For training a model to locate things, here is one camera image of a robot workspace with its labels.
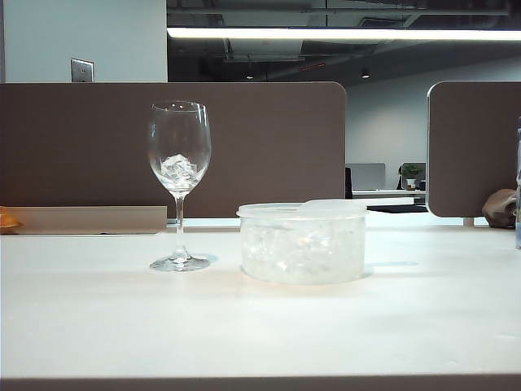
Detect translucent plastic ice scoop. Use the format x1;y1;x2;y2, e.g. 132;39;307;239
298;197;414;213

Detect few clear ice cubes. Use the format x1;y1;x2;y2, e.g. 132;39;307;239
160;153;199;183

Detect heap of clear ice cubes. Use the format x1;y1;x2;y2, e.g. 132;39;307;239
243;223;365;282

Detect clear wine glass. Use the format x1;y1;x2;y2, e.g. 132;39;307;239
148;100;212;273

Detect round clear plastic container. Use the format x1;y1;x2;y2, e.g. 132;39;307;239
238;202;369;285

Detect white background desk divider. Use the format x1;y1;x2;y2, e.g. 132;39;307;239
349;162;386;191

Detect white background desk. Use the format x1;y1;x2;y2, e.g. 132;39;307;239
352;188;427;206

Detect potted green plant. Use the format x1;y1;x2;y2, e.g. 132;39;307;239
396;162;427;191

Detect long ceiling light strip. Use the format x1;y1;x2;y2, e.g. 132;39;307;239
166;26;521;42

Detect wide brown desk partition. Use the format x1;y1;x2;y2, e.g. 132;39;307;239
0;81;348;219

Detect narrow brown desk partition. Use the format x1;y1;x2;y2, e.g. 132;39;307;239
426;80;521;218

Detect brown crumpled bag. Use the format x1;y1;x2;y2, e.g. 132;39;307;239
482;188;519;228

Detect clear plastic bottle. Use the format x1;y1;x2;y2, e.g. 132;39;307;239
514;117;521;250

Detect metal wall switch plate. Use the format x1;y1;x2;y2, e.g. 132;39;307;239
70;58;95;83

